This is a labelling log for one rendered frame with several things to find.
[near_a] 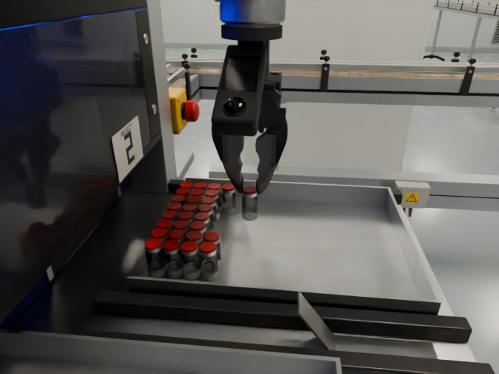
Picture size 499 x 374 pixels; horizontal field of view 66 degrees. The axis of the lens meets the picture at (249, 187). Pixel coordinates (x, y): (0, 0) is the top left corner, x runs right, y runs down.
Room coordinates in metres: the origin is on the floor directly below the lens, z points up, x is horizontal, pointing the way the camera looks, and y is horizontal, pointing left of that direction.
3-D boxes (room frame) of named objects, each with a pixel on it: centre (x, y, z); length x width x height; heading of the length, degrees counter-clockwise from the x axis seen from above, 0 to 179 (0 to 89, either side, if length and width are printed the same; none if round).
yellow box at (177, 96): (0.72, 0.16, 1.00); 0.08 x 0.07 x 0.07; 84
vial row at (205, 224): (0.46, 0.06, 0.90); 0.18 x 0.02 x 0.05; 174
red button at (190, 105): (0.72, 0.11, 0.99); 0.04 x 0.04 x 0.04; 84
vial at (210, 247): (0.38, 0.05, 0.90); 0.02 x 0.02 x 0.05
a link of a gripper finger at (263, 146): (0.48, -0.02, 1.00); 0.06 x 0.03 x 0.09; 174
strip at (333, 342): (0.27, -0.12, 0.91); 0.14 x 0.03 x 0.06; 84
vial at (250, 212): (0.47, 0.00, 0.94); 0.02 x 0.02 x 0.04
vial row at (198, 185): (0.46, 0.09, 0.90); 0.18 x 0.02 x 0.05; 174
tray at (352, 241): (0.45, -0.05, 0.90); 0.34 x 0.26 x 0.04; 84
